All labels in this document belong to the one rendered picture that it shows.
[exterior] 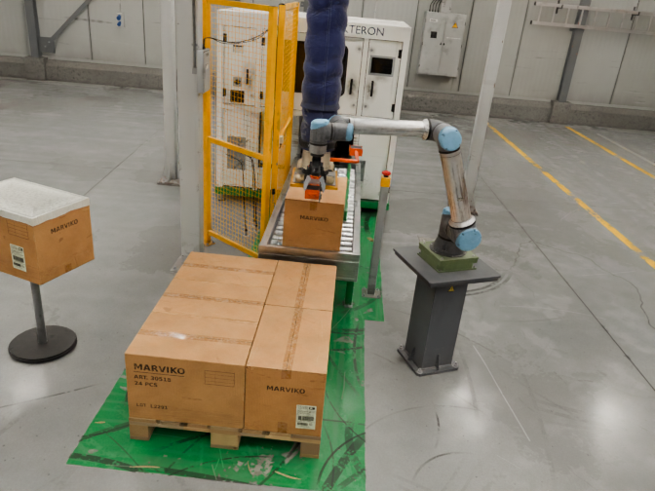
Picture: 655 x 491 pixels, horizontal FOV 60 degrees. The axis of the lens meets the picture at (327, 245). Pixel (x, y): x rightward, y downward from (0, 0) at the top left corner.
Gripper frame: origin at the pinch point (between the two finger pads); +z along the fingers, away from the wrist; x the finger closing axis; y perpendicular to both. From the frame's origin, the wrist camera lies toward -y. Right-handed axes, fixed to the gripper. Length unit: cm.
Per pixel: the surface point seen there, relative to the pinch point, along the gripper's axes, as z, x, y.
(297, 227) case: 52, 10, 73
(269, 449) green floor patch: 127, 11, -55
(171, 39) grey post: -33, 171, 356
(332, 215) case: 41, -13, 72
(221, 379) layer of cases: 83, 37, -57
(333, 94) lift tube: -42, -6, 51
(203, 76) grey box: -32, 89, 138
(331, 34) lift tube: -75, -2, 48
